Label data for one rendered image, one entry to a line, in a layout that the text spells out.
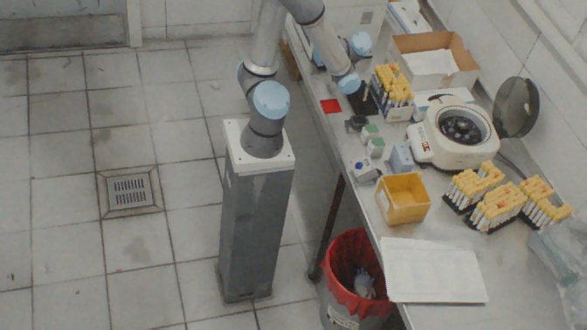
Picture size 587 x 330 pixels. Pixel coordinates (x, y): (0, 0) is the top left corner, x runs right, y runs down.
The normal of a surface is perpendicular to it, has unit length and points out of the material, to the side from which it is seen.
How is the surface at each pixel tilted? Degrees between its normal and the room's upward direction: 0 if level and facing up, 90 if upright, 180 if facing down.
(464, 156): 90
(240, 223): 90
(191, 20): 90
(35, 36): 90
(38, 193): 0
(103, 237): 0
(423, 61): 1
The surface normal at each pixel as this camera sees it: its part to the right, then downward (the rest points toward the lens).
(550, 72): -0.96, 0.12
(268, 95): 0.24, -0.55
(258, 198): 0.26, 0.75
